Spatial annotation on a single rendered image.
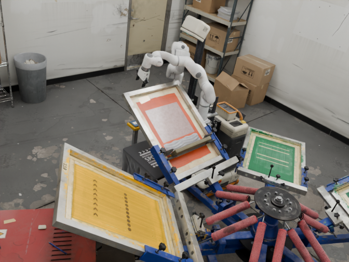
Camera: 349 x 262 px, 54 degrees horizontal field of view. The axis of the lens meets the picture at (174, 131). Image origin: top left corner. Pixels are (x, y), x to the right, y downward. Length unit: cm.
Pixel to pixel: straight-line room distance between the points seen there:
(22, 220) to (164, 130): 118
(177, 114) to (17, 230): 145
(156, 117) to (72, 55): 369
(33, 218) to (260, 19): 541
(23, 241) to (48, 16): 422
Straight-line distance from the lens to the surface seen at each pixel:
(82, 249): 206
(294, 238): 224
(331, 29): 603
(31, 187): 410
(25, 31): 574
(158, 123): 268
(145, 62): 279
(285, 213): 224
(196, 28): 294
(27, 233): 217
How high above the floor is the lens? 273
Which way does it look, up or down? 32 degrees down
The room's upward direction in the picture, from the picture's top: 10 degrees clockwise
